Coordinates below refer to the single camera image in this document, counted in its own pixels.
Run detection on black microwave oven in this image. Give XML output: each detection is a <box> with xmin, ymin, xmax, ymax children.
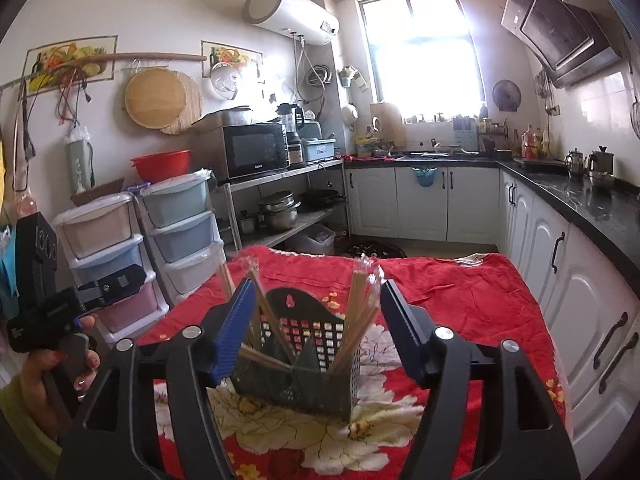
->
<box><xmin>221</xmin><ymin>122</ymin><xmax>290</xmax><ymax>181</ymax></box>

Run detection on kitchen window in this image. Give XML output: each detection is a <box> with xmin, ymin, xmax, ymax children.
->
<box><xmin>356</xmin><ymin>0</ymin><xmax>488</xmax><ymax>123</ymax></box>

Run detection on black range hood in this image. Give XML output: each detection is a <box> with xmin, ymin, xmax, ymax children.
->
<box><xmin>501</xmin><ymin>0</ymin><xmax>623</xmax><ymax>88</ymax></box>

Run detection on round bamboo tray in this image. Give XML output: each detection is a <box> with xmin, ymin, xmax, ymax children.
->
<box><xmin>124</xmin><ymin>68</ymin><xmax>187</xmax><ymax>127</ymax></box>

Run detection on white hanging dish cover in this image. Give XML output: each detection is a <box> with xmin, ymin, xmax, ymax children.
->
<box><xmin>210</xmin><ymin>62</ymin><xmax>241</xmax><ymax>101</ymax></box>

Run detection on large fruit wall poster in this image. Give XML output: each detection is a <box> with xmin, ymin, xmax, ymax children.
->
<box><xmin>25</xmin><ymin>35</ymin><xmax>118</xmax><ymax>93</ymax></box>

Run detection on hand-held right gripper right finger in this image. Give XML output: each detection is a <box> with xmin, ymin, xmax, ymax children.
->
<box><xmin>379</xmin><ymin>279</ymin><xmax>581</xmax><ymax>480</ymax></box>

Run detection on red floral blanket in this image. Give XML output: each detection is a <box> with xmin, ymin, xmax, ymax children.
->
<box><xmin>135</xmin><ymin>245</ymin><xmax>568</xmax><ymax>480</ymax></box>

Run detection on stacked steel pots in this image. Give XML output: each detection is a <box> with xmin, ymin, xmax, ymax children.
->
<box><xmin>256</xmin><ymin>191</ymin><xmax>302</xmax><ymax>231</ymax></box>

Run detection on white lidded container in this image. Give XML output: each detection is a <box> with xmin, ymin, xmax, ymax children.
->
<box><xmin>287</xmin><ymin>224</ymin><xmax>337</xmax><ymax>256</ymax></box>

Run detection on coiled wall hose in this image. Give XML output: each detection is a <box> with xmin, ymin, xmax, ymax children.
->
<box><xmin>300</xmin><ymin>62</ymin><xmax>333</xmax><ymax>88</ymax></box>

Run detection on black frying pan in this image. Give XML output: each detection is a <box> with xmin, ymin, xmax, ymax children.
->
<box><xmin>300</xmin><ymin>189</ymin><xmax>346</xmax><ymax>208</ymax></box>

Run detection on black plastic utensil basket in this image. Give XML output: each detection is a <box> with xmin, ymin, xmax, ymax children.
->
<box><xmin>229</xmin><ymin>287</ymin><xmax>362</xmax><ymax>423</ymax></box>

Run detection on blue-grey plastic box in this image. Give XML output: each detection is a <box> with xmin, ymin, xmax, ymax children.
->
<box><xmin>302</xmin><ymin>137</ymin><xmax>337</xmax><ymax>162</ymax></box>

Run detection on wooden cutting board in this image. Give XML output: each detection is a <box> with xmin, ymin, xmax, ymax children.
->
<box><xmin>370</xmin><ymin>102</ymin><xmax>407</xmax><ymax>148</ymax></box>

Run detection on condiment bottles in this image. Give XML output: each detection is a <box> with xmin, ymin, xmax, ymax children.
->
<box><xmin>520</xmin><ymin>125</ymin><xmax>551</xmax><ymax>161</ymax></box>

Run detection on white water heater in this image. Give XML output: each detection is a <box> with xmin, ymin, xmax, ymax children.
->
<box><xmin>243</xmin><ymin>0</ymin><xmax>341</xmax><ymax>46</ymax></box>

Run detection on small fruit wall poster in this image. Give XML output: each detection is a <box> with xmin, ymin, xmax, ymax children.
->
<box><xmin>201</xmin><ymin>40</ymin><xmax>264</xmax><ymax>81</ymax></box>

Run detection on green hanging bag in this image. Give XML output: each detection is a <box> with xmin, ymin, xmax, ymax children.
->
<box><xmin>65</xmin><ymin>125</ymin><xmax>96</xmax><ymax>193</ymax></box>

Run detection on hanging red and black cords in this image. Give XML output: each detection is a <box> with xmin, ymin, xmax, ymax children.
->
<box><xmin>55</xmin><ymin>60</ymin><xmax>93</xmax><ymax>126</ymax></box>

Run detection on long wooden pole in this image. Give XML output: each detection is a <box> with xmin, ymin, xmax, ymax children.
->
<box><xmin>0</xmin><ymin>51</ymin><xmax>207</xmax><ymax>92</ymax></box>

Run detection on black kitchen countertop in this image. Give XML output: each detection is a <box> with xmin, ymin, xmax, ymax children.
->
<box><xmin>344</xmin><ymin>152</ymin><xmax>640</xmax><ymax>286</ymax></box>

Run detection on large steel kettle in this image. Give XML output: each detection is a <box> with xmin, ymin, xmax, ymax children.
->
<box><xmin>586</xmin><ymin>146</ymin><xmax>617</xmax><ymax>186</ymax></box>

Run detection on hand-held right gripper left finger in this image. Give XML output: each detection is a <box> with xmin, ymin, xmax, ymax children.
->
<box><xmin>55</xmin><ymin>276</ymin><xmax>257</xmax><ymax>480</ymax></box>

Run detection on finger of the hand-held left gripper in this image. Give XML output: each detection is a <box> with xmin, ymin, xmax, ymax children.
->
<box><xmin>77</xmin><ymin>264</ymin><xmax>161</xmax><ymax>307</ymax></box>

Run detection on person's left hand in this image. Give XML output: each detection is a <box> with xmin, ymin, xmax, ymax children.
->
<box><xmin>20</xmin><ymin>312</ymin><xmax>101</xmax><ymax>441</ymax></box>

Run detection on small round wall fan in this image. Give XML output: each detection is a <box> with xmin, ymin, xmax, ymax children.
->
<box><xmin>492</xmin><ymin>80</ymin><xmax>522</xmax><ymax>111</ymax></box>

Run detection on brown wicker basket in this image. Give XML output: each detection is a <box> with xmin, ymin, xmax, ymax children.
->
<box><xmin>70</xmin><ymin>177</ymin><xmax>126</xmax><ymax>207</ymax></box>

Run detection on pile of wooden chopsticks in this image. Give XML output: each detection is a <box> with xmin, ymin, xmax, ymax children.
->
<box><xmin>217</xmin><ymin>255</ymin><xmax>386</xmax><ymax>376</ymax></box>

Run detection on white lower cabinets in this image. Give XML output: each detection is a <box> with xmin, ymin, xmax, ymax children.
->
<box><xmin>345</xmin><ymin>165</ymin><xmax>640</xmax><ymax>461</ymax></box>

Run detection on grey-blue plastic drawer tower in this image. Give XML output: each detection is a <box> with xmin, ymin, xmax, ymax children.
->
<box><xmin>135</xmin><ymin>170</ymin><xmax>226</xmax><ymax>296</ymax></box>

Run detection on red plastic basin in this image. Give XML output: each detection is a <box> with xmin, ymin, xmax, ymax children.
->
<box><xmin>130</xmin><ymin>150</ymin><xmax>192</xmax><ymax>183</ymax></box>

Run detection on black blender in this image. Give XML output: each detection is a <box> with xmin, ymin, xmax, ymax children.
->
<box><xmin>277</xmin><ymin>102</ymin><xmax>307</xmax><ymax>168</ymax></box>

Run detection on round woven mat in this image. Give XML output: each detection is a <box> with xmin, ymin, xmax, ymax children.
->
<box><xmin>160</xmin><ymin>71</ymin><xmax>203</xmax><ymax>136</ymax></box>

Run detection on metal shelf rack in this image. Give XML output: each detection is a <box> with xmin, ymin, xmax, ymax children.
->
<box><xmin>215</xmin><ymin>159</ymin><xmax>351</xmax><ymax>261</ymax></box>

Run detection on plastic drawer towers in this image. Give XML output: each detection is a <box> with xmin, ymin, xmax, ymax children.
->
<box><xmin>52</xmin><ymin>192</ymin><xmax>171</xmax><ymax>338</ymax></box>

